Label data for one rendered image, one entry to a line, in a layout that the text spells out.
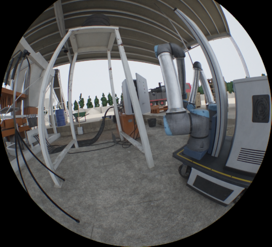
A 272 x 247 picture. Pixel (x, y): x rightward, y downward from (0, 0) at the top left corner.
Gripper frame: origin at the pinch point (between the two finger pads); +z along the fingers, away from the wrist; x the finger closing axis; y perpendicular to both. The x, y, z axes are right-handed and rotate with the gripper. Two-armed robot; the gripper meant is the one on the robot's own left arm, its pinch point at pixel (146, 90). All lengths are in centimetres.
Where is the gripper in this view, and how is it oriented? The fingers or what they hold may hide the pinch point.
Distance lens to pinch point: 112.3
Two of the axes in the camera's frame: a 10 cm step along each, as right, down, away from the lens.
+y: 1.3, 9.9, 0.5
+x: 4.6, -1.0, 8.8
